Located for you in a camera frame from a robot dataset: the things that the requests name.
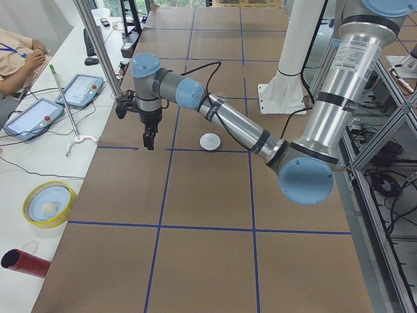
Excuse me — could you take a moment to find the teach pendant tablet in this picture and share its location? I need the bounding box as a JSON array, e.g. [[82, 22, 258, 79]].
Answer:
[[3, 98, 64, 140], [63, 74, 104, 108]]

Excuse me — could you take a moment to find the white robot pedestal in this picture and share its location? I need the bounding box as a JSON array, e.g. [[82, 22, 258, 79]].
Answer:
[[258, 0, 326, 114]]

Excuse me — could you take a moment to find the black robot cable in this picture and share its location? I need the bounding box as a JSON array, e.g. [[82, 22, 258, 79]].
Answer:
[[180, 61, 314, 140]]

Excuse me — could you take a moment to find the far teach pendant tablet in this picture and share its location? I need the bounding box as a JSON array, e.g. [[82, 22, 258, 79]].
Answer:
[[63, 74, 104, 108]]

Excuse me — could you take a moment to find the near teach pendant tablet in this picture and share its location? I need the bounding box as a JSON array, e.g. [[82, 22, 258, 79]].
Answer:
[[3, 98, 64, 140]]

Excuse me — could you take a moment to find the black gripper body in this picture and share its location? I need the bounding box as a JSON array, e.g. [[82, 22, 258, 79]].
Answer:
[[139, 110, 162, 132]]

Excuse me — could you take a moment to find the yellow bowl with blue plate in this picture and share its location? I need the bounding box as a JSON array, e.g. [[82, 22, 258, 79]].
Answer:
[[22, 181, 77, 229]]

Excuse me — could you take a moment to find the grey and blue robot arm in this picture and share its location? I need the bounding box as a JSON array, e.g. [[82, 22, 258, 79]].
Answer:
[[132, 1, 416, 205]]

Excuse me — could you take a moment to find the aluminium side frame rail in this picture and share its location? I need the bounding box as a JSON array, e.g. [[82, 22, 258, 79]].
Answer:
[[317, 42, 417, 313]]

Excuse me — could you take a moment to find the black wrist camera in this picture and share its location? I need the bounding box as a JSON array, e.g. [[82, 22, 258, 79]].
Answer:
[[115, 90, 137, 119]]

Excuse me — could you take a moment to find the black computer mouse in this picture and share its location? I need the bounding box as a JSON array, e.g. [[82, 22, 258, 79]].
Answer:
[[84, 57, 99, 66]]

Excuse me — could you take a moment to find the aluminium frame post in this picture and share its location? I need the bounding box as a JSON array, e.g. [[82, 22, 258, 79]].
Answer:
[[74, 0, 122, 100]]

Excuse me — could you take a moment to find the seated person beige shirt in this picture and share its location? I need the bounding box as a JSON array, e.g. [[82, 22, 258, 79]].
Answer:
[[1, 29, 51, 97]]

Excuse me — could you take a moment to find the grabber stick green handle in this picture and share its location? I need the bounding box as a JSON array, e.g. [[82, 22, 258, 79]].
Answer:
[[49, 65, 98, 157]]

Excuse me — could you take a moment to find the black keyboard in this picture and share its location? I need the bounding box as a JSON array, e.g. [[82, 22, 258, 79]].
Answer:
[[83, 29, 96, 57]]

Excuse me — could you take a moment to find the white cup lid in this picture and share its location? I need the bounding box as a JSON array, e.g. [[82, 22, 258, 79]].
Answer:
[[199, 133, 221, 151]]

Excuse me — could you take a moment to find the red cylinder tube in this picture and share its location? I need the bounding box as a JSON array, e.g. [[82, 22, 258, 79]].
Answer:
[[1, 249, 51, 278]]

